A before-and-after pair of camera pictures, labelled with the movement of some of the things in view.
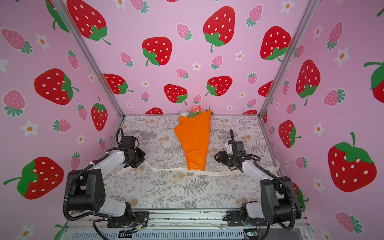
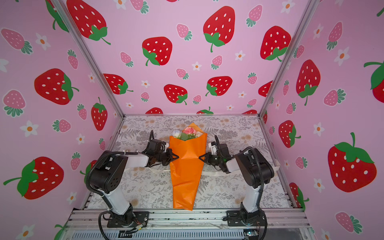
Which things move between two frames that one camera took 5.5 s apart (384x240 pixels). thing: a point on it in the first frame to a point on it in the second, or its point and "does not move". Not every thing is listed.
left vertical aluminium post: (74, 30) does not move
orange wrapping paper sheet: (193, 133) to (187, 169)
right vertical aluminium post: (309, 8) does not move
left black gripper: (142, 154) to (169, 152)
